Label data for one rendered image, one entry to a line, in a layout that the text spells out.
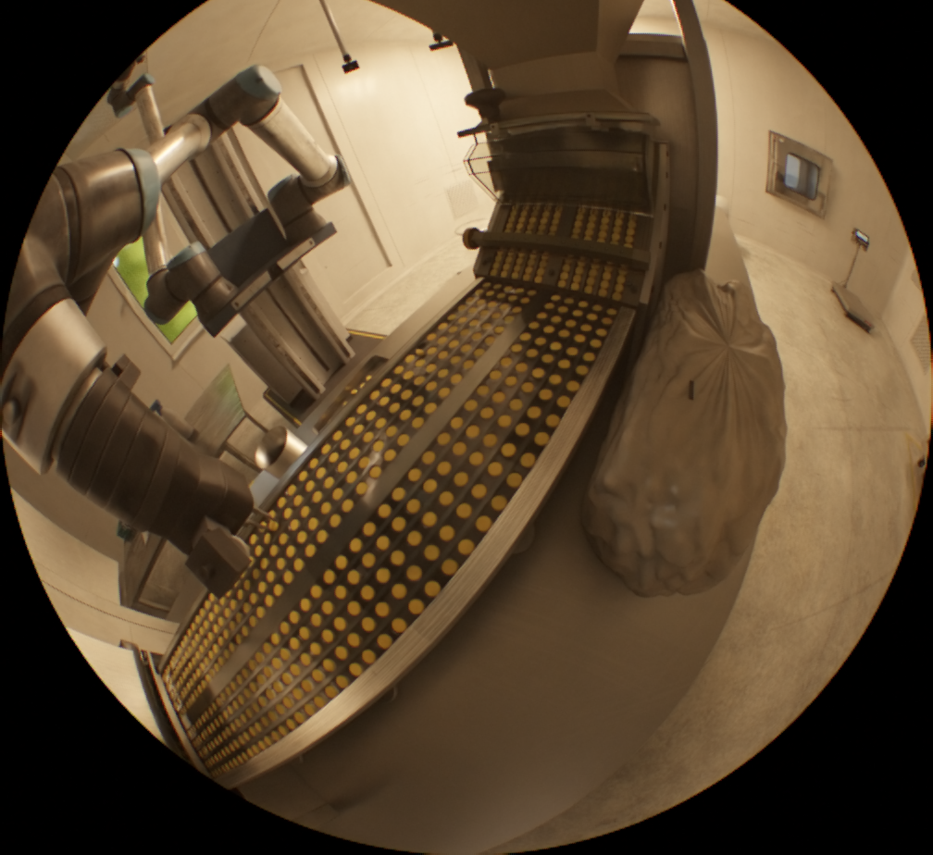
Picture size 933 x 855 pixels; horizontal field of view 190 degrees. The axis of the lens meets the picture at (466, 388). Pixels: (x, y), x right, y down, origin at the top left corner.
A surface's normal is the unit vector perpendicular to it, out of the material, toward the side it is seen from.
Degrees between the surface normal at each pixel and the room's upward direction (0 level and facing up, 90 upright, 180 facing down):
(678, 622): 0
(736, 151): 90
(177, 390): 90
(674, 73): 90
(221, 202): 90
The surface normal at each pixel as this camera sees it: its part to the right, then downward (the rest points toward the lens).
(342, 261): 0.76, 0.34
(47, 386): 0.96, -0.11
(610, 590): -0.26, -0.62
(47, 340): 0.93, -0.36
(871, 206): -0.59, 0.71
